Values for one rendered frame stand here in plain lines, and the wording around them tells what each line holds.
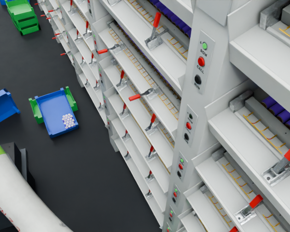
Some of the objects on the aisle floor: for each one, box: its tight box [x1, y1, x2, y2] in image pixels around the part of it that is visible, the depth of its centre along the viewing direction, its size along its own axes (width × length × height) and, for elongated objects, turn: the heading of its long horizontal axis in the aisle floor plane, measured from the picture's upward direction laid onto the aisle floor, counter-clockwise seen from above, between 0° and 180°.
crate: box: [35, 87, 79, 139], centre depth 188 cm, size 30×20×8 cm
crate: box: [29, 86, 78, 124], centre depth 200 cm, size 30×20×8 cm
